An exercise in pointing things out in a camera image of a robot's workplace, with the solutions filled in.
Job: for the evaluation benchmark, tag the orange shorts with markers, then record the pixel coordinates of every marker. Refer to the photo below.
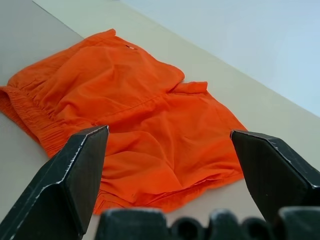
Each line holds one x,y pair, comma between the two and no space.
130,105

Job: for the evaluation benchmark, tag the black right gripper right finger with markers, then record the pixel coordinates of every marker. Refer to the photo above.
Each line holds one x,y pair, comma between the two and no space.
272,170

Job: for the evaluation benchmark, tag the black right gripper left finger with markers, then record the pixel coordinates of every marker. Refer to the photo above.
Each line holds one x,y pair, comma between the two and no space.
62,190

